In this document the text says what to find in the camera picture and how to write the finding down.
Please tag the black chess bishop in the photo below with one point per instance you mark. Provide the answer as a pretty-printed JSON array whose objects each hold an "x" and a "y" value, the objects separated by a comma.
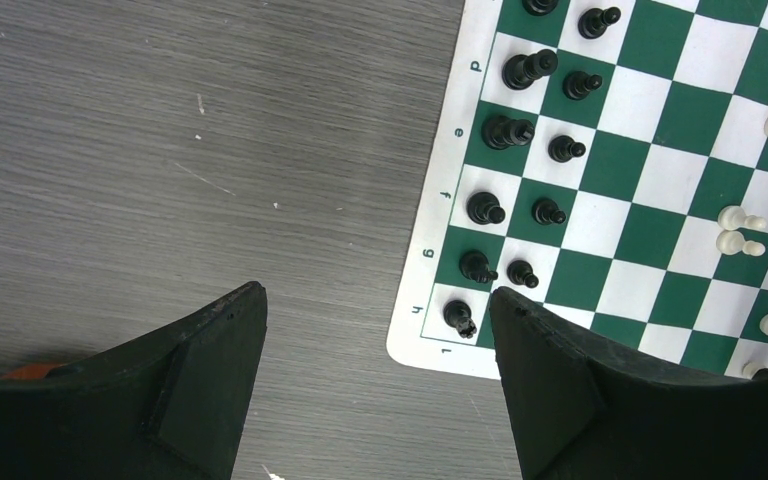
[
  {"x": 484, "y": 208},
  {"x": 539, "y": 7}
]

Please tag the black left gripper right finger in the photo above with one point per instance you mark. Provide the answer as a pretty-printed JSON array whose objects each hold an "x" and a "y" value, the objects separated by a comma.
[{"x": 583, "y": 406}]

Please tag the orange cloth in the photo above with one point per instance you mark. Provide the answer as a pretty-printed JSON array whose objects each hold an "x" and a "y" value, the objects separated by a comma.
[{"x": 33, "y": 371}]

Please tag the black chess rook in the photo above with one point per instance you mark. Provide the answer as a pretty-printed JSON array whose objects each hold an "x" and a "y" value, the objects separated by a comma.
[{"x": 458, "y": 315}]

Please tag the green white chess board mat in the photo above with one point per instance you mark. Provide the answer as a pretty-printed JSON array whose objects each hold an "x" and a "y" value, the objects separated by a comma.
[{"x": 674, "y": 135}]

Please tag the black chess knight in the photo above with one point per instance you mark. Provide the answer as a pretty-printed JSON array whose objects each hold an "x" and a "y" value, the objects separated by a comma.
[{"x": 474, "y": 266}]

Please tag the black chess king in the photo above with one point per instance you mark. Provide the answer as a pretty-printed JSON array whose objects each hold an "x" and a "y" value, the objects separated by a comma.
[{"x": 500, "y": 132}]

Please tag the black chess queen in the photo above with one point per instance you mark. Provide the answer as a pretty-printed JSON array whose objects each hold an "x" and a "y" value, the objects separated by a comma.
[{"x": 521, "y": 71}]

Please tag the black chess pawn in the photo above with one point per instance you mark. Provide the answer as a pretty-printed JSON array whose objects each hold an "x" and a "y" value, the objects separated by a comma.
[
  {"x": 594, "y": 22},
  {"x": 546, "y": 211},
  {"x": 520, "y": 272},
  {"x": 578, "y": 85},
  {"x": 564, "y": 148}
]

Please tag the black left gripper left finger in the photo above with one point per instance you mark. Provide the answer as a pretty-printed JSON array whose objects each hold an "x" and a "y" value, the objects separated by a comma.
[{"x": 170, "y": 404}]

